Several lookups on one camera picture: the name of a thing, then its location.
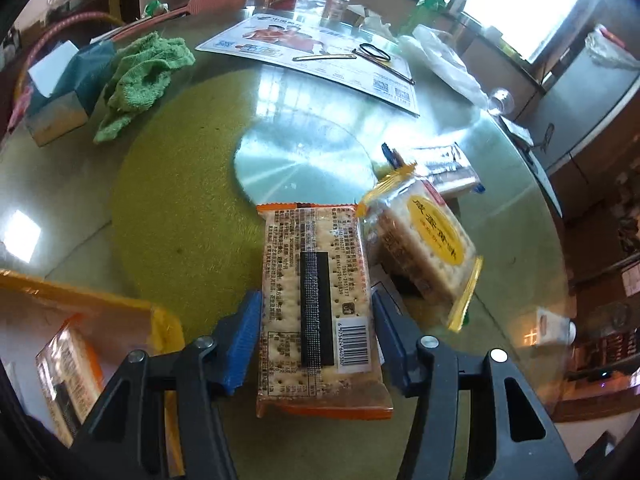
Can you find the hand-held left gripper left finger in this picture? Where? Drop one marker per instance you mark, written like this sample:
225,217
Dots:
242,345

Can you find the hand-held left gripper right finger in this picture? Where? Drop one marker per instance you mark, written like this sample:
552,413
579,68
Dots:
395,350

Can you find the orange cracker packet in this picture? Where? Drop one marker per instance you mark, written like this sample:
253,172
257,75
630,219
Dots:
315,285
67,380

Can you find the yellow cardboard tray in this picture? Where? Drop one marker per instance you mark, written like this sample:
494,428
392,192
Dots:
100,310

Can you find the yellow label cracker packet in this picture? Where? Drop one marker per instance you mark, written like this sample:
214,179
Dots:
425,240

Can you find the blue edged biscuit packet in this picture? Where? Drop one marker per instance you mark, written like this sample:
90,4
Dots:
442,165

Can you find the wine glass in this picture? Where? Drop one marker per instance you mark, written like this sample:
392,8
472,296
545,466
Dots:
500,101

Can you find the white plastic bag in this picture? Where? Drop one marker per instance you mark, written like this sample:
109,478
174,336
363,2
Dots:
445,67

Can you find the green cloth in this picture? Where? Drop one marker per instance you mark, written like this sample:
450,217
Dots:
142,75

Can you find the gold hair pin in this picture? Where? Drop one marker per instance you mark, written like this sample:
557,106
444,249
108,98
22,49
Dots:
325,57

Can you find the printed leaflet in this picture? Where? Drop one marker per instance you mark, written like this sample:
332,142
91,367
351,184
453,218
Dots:
310,45

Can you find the teal tissue box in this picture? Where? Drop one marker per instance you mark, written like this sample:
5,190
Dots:
62,90

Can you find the grey refrigerator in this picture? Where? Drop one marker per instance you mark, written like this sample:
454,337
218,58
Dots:
590,105

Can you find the small cardboard box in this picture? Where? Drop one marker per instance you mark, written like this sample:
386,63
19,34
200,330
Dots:
372,17

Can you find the green white snack bag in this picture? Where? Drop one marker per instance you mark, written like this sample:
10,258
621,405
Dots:
156,8

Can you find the small glass bottle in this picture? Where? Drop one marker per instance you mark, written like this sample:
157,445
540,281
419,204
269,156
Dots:
336,2

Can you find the colourful hula hoop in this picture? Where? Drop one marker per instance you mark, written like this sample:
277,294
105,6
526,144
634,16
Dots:
60,27

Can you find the window with grille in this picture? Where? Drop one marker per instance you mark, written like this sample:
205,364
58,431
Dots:
525,5

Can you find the crumpled plastic bag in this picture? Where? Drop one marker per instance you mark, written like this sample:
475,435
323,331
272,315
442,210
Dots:
612,47

